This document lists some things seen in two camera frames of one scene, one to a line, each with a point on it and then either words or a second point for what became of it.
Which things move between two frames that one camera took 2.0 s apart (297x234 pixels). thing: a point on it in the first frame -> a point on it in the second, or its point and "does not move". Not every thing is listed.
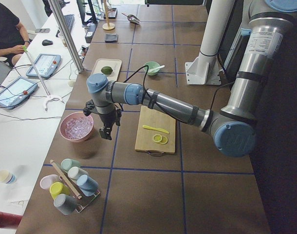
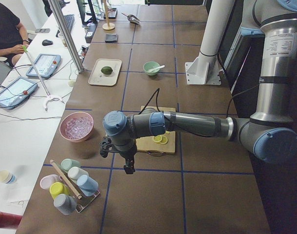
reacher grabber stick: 50,97 does not move
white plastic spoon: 150,70 does not move
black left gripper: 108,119 -> 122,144
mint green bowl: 152,65 does not move
